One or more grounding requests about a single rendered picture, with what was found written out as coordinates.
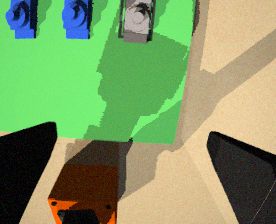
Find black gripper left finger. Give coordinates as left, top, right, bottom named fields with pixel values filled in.
left=0, top=121, right=58, bottom=224

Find green flat panel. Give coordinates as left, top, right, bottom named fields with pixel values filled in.
left=0, top=0, right=195, bottom=144

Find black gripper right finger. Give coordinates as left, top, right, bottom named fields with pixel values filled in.
left=206, top=131, right=276, bottom=224

